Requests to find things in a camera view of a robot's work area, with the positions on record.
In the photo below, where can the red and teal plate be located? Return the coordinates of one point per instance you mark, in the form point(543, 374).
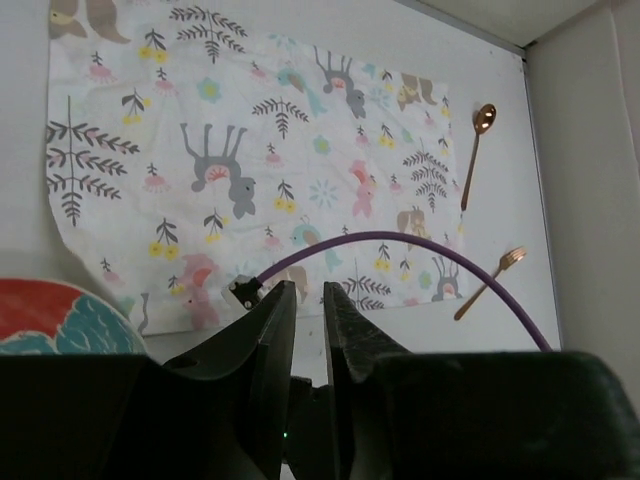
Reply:
point(41, 317)

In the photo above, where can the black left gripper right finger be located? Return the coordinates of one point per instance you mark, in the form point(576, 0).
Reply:
point(396, 414)

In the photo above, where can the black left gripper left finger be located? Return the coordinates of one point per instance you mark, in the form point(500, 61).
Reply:
point(217, 411)

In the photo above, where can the floral patterned cloth placemat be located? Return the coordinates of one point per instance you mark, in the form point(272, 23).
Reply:
point(184, 149)

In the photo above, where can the copper spoon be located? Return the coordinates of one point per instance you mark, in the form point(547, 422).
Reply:
point(483, 120)

